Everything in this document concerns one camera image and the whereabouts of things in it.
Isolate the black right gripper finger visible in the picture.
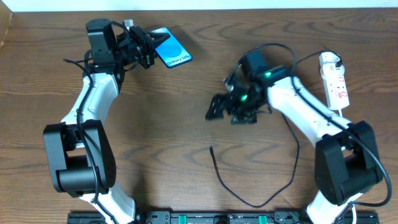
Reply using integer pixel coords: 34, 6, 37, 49
231, 113, 257, 125
205, 94, 225, 120

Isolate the blue screen Samsung smartphone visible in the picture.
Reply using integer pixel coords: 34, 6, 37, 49
152, 27, 193, 68

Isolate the black USB charging cable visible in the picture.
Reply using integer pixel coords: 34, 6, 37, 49
210, 49, 343, 209

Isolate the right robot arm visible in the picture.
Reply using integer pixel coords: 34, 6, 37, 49
205, 50, 388, 223

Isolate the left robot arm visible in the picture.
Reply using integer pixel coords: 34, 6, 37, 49
43, 19, 170, 223

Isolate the white USB charger adapter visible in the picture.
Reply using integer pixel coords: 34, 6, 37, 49
319, 52, 344, 76

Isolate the white power strip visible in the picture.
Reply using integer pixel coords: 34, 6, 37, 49
320, 63, 349, 110

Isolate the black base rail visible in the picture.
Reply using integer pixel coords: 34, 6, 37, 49
66, 210, 381, 224

